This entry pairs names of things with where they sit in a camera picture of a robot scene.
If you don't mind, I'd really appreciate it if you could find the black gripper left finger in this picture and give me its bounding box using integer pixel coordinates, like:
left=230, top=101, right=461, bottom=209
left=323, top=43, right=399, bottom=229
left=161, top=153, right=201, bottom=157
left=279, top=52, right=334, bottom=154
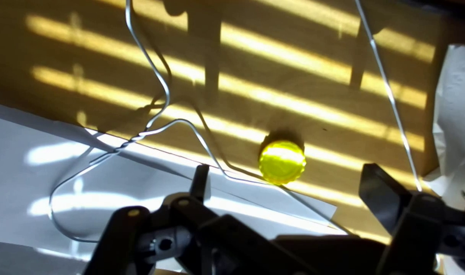
left=83, top=164, right=276, bottom=275

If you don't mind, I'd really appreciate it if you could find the white folded cloth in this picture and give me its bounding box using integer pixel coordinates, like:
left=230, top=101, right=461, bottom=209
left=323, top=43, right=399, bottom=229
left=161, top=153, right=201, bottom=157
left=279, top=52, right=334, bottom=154
left=432, top=43, right=465, bottom=211

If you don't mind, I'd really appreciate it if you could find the white paper sheet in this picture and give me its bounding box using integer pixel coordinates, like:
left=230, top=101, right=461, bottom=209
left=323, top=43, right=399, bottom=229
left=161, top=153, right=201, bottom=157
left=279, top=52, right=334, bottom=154
left=0, top=99, right=349, bottom=275

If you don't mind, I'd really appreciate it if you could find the thin metal wire hanger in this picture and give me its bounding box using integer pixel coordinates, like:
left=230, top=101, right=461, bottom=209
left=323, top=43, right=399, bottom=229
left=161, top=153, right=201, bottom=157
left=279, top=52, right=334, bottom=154
left=48, top=0, right=424, bottom=245

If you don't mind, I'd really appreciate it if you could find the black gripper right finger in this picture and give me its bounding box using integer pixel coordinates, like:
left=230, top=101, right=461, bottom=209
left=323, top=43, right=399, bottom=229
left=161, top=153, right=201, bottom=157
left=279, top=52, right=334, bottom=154
left=358, top=162, right=465, bottom=275

